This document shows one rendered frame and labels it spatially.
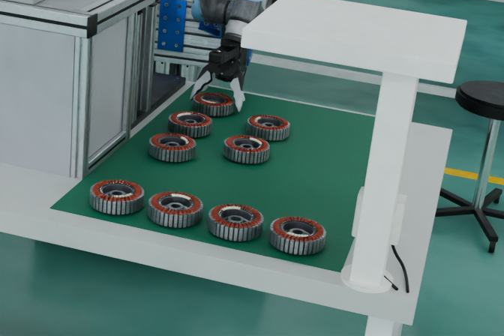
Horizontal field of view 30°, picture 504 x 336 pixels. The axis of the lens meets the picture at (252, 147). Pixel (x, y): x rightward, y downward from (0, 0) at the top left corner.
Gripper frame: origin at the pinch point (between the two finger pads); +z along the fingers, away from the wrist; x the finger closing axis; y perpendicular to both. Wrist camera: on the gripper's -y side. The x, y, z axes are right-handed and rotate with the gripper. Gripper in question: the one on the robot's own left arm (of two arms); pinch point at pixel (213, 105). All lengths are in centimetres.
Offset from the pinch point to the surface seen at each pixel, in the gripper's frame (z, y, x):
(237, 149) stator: 13.2, -26.7, -20.2
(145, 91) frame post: 3.6, -18.1, 11.9
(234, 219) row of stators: 30, -54, -34
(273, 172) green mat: 16.3, -25.2, -29.9
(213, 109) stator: 1.8, -4.2, -2.1
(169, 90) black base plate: -1.5, 1.5, 14.8
